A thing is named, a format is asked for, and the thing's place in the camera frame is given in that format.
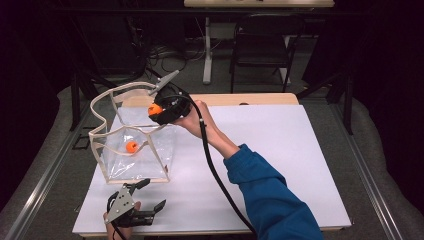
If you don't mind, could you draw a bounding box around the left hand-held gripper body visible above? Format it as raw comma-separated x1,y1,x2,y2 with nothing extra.
102,184,156,228

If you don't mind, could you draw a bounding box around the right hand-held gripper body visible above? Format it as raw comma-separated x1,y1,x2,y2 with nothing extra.
147,69,193,125

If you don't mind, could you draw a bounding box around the orange ball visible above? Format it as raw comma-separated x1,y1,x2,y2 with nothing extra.
147,102,164,117
125,140,140,154

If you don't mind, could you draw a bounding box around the clear plastic bag beige trim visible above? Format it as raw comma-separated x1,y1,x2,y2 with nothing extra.
88,81,178,185

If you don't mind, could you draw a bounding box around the person's right hand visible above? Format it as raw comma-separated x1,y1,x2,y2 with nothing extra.
172,99,215,140

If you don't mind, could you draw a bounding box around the person's left hand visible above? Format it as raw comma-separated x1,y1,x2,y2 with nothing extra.
103,200,142,240

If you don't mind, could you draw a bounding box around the white-legged wooden desk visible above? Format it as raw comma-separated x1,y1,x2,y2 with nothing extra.
183,0,336,86

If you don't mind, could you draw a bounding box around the black folding chair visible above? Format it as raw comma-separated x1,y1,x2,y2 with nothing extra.
229,14,306,95

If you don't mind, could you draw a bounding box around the white table board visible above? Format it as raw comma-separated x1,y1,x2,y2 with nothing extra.
72,104,353,235

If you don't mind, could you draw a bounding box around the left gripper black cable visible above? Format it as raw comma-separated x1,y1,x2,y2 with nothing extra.
105,191,130,240

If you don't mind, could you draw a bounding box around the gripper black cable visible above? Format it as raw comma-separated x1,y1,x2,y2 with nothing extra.
105,191,130,240
159,93,259,238

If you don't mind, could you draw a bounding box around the bundle of floor cables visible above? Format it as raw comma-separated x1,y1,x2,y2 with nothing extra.
146,39,208,75

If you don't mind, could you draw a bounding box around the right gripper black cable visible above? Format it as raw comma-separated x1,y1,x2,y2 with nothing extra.
159,93,259,238

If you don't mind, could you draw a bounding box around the small black square frame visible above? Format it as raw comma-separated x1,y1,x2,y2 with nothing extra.
72,133,91,151

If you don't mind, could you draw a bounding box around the metal floor rail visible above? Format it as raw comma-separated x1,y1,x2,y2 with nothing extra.
328,103,405,240
3,103,98,240

